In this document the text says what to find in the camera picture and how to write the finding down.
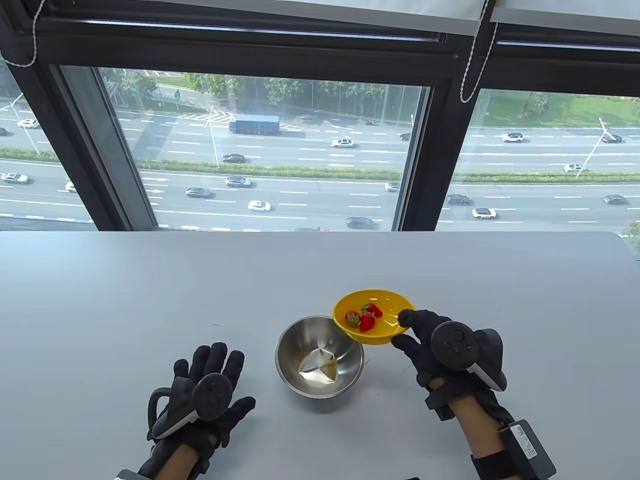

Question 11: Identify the person's left hand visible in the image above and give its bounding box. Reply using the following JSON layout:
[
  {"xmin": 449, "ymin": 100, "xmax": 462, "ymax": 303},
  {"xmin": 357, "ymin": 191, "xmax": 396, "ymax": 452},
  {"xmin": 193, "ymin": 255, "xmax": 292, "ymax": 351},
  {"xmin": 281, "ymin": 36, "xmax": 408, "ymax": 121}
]
[{"xmin": 139, "ymin": 342, "xmax": 257, "ymax": 470}]

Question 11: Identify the wide white roller blind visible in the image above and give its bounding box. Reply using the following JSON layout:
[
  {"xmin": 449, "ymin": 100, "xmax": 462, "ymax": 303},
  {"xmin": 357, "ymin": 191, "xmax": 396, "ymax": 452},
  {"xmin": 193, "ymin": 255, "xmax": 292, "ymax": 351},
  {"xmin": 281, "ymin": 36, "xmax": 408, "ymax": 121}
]
[{"xmin": 42, "ymin": 0, "xmax": 493, "ymax": 37}]

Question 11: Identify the black window frame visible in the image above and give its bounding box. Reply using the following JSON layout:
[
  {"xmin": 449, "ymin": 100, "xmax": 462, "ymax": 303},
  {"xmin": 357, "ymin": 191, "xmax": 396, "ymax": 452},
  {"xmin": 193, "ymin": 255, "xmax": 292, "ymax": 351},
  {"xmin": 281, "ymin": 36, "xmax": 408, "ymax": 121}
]
[{"xmin": 0, "ymin": 0, "xmax": 640, "ymax": 233}]

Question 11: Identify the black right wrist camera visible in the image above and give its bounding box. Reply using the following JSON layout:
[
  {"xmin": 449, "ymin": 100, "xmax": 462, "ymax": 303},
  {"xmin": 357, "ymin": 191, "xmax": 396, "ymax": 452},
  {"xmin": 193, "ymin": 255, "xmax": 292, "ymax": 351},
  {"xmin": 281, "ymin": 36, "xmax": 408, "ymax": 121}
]
[{"xmin": 497, "ymin": 419, "xmax": 557, "ymax": 480}]

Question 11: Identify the narrow white roller blind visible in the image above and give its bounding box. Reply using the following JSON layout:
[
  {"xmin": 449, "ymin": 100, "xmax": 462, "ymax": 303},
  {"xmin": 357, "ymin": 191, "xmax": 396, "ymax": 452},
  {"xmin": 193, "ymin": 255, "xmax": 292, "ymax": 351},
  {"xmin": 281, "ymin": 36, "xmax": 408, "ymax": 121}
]
[{"xmin": 489, "ymin": 0, "xmax": 640, "ymax": 36}]

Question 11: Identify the person's right hand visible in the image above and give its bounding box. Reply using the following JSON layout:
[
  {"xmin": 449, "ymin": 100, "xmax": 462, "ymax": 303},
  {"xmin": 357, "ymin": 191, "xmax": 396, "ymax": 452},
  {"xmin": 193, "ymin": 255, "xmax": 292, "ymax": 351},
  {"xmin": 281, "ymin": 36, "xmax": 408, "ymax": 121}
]
[{"xmin": 391, "ymin": 309, "xmax": 507, "ymax": 402}]

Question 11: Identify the black right hand controller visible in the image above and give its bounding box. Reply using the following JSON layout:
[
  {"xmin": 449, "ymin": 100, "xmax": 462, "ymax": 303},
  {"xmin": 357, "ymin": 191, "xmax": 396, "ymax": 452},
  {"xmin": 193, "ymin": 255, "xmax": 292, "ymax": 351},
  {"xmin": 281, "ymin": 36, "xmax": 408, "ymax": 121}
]
[{"xmin": 430, "ymin": 321, "xmax": 508, "ymax": 392}]

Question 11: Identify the person's right forearm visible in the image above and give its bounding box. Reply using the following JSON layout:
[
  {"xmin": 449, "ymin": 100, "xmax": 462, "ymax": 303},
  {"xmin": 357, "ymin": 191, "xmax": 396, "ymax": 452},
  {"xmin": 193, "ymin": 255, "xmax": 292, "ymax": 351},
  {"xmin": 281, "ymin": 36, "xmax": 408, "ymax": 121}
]
[{"xmin": 425, "ymin": 384, "xmax": 517, "ymax": 480}]

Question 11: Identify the black hand controller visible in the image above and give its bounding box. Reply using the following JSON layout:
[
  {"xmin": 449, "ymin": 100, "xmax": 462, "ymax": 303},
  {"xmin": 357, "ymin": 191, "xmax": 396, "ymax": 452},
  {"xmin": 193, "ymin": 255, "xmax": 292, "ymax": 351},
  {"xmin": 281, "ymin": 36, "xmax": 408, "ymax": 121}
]
[
  {"xmin": 146, "ymin": 374, "xmax": 235, "ymax": 441},
  {"xmin": 430, "ymin": 321, "xmax": 508, "ymax": 392}
]

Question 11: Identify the white beaded blind cord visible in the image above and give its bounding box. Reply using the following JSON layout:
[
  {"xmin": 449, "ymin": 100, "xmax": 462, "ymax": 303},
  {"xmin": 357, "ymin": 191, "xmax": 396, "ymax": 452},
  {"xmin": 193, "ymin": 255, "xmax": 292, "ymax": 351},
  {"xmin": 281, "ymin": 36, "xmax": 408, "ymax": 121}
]
[
  {"xmin": 459, "ymin": 0, "xmax": 499, "ymax": 104},
  {"xmin": 0, "ymin": 0, "xmax": 48, "ymax": 68}
]

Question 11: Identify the stainless steel mixing bowl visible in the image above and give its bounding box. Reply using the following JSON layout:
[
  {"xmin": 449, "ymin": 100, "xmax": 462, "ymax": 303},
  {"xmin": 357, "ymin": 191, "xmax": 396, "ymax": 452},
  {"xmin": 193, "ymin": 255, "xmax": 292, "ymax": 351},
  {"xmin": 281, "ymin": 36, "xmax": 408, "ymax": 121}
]
[{"xmin": 274, "ymin": 315, "xmax": 365, "ymax": 399}]

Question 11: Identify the black left hand controller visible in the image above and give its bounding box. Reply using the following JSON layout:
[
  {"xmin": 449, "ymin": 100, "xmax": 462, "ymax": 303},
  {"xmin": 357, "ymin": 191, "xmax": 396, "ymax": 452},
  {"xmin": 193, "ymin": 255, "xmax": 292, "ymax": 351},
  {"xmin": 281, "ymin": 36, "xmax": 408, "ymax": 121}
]
[{"xmin": 146, "ymin": 374, "xmax": 235, "ymax": 441}]

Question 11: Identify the yellow plastic bowl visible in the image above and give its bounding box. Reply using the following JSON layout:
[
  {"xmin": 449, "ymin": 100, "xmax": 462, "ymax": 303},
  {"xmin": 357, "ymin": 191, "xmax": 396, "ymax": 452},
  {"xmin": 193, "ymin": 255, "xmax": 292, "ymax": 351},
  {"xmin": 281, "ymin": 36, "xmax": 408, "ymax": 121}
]
[{"xmin": 333, "ymin": 289, "xmax": 417, "ymax": 346}]

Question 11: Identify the person's left forearm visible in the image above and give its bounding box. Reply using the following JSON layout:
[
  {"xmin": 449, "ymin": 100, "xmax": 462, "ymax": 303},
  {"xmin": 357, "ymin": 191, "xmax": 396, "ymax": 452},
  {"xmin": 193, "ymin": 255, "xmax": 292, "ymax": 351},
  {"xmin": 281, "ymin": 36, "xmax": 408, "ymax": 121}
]
[{"xmin": 137, "ymin": 443, "xmax": 213, "ymax": 480}]

